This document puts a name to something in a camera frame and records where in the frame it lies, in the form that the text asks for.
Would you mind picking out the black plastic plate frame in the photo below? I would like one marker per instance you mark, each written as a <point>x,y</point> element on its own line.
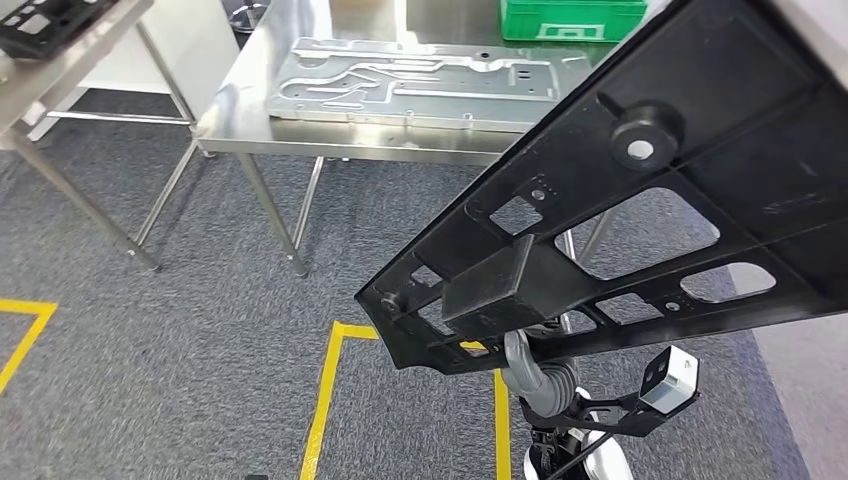
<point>729,79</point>
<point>79,16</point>

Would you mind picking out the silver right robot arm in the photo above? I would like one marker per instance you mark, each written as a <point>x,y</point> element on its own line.
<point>609,464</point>

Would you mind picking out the stainless steel workbench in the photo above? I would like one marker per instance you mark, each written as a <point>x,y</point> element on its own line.
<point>265,126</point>

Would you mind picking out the silver stamped metal panel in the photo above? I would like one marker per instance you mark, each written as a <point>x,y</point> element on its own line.
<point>397,99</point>

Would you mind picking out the green plastic crate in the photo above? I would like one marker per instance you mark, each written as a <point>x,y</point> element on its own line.
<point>517,20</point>

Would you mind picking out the stainless steel table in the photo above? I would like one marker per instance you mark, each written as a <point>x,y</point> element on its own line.
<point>66,60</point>

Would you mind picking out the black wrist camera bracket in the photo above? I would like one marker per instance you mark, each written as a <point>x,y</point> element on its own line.
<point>596,420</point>

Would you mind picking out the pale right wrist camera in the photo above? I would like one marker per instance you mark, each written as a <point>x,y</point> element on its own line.
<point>672,381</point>

